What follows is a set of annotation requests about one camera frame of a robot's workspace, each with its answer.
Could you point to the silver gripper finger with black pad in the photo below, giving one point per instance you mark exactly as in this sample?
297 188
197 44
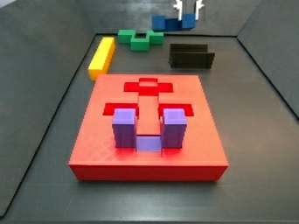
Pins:
198 5

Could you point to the silver gripper finger with screw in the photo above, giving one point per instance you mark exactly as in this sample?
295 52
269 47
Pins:
177 7

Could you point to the blue U-shaped block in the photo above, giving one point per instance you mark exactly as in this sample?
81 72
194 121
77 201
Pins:
162 24

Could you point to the black angle fixture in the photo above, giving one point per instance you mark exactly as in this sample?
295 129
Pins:
189 56

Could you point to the green zigzag block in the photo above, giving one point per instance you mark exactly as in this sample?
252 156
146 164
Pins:
137 43

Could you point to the yellow long bar block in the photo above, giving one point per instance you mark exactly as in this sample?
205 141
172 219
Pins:
101 58

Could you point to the purple U-shaped block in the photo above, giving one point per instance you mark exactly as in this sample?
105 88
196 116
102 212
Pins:
148 132

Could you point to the red base block with slots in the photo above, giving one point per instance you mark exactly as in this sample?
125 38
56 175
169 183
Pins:
97 160

